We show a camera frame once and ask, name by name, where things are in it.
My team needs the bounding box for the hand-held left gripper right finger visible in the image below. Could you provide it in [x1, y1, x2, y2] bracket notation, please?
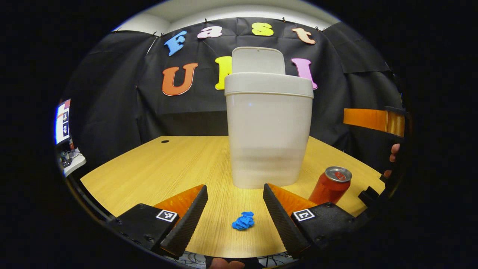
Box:
[263, 183, 359, 258]

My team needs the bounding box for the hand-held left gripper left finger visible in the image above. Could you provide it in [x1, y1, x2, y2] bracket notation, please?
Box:
[108, 184, 208, 258]

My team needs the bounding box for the blue paper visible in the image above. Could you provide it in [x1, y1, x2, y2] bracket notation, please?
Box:
[232, 211, 255, 231]

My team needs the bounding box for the red pop can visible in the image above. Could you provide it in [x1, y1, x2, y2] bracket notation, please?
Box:
[308, 166, 353, 205]

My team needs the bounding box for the white desktop garbage bin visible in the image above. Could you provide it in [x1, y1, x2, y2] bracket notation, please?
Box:
[224, 46, 314, 189]

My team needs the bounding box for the wooden desktop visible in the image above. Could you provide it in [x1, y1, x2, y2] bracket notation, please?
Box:
[80, 135, 386, 259]

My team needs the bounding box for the white side table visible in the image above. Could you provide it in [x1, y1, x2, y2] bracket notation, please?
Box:
[60, 149, 87, 177]

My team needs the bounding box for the black backdrop cloth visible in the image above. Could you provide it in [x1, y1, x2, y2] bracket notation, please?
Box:
[62, 17, 407, 176]

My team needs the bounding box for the computer monitor screen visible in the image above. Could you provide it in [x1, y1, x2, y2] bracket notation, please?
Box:
[55, 99, 71, 145]

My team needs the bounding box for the row of black cloth clips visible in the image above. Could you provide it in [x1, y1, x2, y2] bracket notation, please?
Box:
[112, 16, 326, 38]

